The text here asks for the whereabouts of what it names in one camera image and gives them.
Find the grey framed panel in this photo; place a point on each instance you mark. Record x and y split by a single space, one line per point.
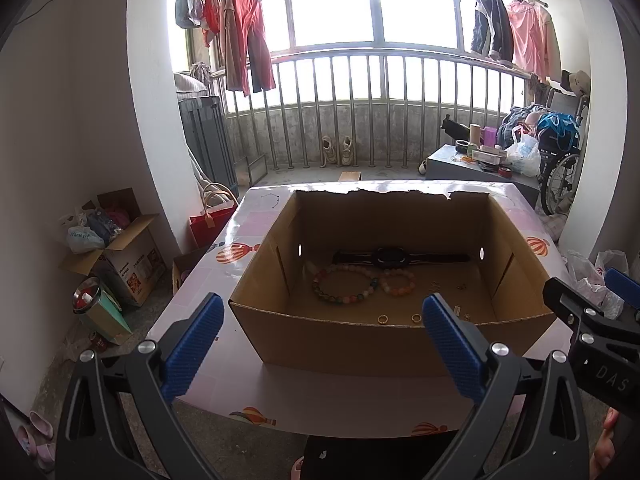
257 170

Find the window frame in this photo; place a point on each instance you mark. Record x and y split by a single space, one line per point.
372 0

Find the large brown cardboard box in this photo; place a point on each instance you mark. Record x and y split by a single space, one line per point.
350 345

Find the red gift bag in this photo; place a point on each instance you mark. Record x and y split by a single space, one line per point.
210 227

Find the pink slipper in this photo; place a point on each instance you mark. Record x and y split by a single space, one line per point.
35 450
42 425

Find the folded cloth bundle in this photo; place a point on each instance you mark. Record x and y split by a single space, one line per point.
192 80

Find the beige hat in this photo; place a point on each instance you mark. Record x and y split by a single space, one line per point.
577 82

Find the white sneaker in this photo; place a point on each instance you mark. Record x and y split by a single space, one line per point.
328 150
347 150

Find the wheelchair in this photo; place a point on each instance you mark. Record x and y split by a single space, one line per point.
562 147

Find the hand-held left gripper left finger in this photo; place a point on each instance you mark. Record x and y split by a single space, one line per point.
192 345

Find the green paper bag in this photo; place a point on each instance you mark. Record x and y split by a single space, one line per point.
107 317

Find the red hanging clothes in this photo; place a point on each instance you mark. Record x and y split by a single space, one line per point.
247 35

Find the person's right hand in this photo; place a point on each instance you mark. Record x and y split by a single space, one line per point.
605 455

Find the red can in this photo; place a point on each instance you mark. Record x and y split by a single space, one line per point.
99 342

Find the clear plastic bag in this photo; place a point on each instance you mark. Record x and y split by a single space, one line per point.
585 272

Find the cardboard tube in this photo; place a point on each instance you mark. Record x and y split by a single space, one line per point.
474 135

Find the open carton with clutter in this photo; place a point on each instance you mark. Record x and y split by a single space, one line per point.
135 265

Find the hanging underwear garments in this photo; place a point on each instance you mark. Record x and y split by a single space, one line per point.
197 10

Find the grey metal cabinet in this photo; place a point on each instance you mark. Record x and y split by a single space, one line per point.
205 135

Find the pink hanging shirt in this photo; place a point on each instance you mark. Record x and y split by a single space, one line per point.
530 40

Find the white shopping bag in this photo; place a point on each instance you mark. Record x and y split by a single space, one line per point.
524 155

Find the pile of clothes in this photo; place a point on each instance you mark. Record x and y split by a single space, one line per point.
520 117

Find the grey side table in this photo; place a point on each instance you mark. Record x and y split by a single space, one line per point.
450 166

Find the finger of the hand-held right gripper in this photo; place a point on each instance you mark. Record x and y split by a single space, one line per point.
622 282
570 305

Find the dark hanging jacket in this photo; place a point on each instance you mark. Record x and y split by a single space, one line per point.
492 20

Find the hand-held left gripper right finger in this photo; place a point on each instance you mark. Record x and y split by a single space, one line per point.
452 345

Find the small brown carton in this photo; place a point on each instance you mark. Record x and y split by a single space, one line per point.
182 272

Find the purple box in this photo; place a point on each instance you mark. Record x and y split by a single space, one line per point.
490 137

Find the white bag blue print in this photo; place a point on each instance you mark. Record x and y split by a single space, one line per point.
85 240

